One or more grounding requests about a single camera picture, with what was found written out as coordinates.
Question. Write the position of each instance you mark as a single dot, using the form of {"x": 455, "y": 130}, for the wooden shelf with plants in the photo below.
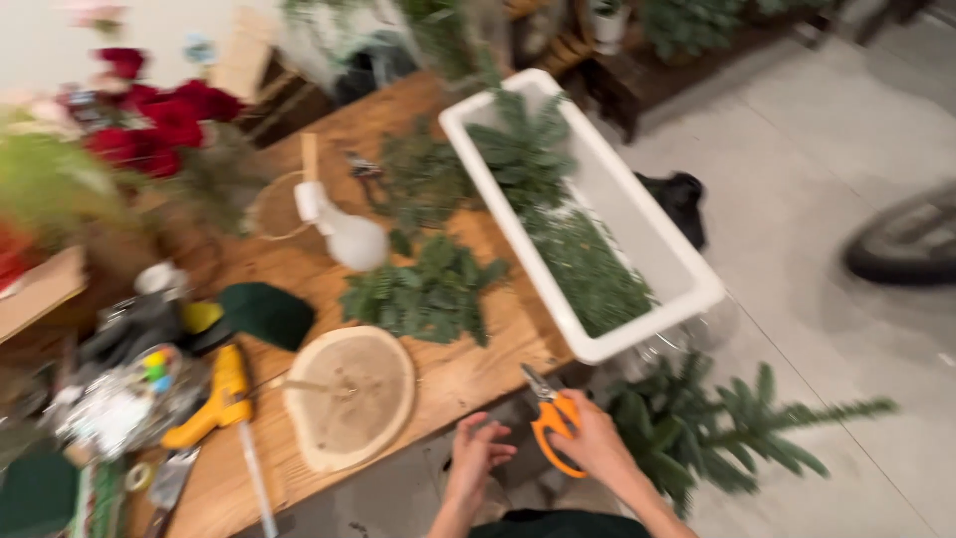
{"x": 672, "y": 45}

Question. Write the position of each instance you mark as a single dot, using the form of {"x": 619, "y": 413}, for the pile of fir sprigs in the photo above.
{"x": 422, "y": 291}

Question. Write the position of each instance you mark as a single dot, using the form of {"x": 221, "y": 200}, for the person's right hand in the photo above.
{"x": 594, "y": 448}

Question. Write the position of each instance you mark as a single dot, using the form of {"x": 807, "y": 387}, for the wooden work table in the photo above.
{"x": 455, "y": 373}

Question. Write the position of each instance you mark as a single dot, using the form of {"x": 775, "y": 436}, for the yellow glue gun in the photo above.
{"x": 216, "y": 403}

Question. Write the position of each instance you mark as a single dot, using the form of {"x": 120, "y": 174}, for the large fir branch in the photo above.
{"x": 702, "y": 433}

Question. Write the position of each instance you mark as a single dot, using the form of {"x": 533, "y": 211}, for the small fir sprigs heap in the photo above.
{"x": 422, "y": 175}

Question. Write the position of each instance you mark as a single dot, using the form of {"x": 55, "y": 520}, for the small tape roll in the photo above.
{"x": 139, "y": 477}

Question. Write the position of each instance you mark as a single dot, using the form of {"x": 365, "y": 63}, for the red rose bouquet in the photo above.
{"x": 153, "y": 123}

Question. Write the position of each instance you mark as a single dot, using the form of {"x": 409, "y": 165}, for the person's right fingers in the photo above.
{"x": 573, "y": 418}

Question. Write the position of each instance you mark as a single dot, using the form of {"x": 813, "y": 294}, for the black pruning shears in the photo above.
{"x": 364, "y": 168}

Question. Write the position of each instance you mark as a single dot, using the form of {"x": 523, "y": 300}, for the fir branches in planter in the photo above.
{"x": 575, "y": 246}

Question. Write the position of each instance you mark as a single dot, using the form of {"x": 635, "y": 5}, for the white rectangular planter box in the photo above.
{"x": 657, "y": 246}

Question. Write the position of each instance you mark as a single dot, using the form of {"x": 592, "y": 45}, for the white glue stick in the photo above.
{"x": 258, "y": 474}

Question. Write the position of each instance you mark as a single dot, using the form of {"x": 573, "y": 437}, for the clear glass vase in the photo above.
{"x": 676, "y": 336}

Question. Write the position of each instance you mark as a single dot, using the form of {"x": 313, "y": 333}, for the round wooden slice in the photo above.
{"x": 349, "y": 397}

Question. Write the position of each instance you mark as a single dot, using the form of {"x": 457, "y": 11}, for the person's dark apron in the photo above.
{"x": 553, "y": 525}

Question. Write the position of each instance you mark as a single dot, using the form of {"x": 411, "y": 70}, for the glass bowl with ornaments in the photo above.
{"x": 131, "y": 407}

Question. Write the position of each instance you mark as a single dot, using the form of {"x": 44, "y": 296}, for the dark green floral foam brick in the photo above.
{"x": 37, "y": 495}

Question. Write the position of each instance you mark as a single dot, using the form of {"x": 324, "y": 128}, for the dark green foam block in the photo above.
{"x": 265, "y": 314}

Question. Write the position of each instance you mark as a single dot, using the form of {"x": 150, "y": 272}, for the black bag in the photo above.
{"x": 680, "y": 205}

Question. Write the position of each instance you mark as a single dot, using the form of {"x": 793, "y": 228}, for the bicycle wheel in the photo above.
{"x": 900, "y": 243}

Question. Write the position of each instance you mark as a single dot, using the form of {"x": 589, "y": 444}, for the person's left hand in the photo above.
{"x": 470, "y": 471}

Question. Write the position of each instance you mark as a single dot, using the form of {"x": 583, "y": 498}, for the white spray bottle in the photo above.
{"x": 347, "y": 235}

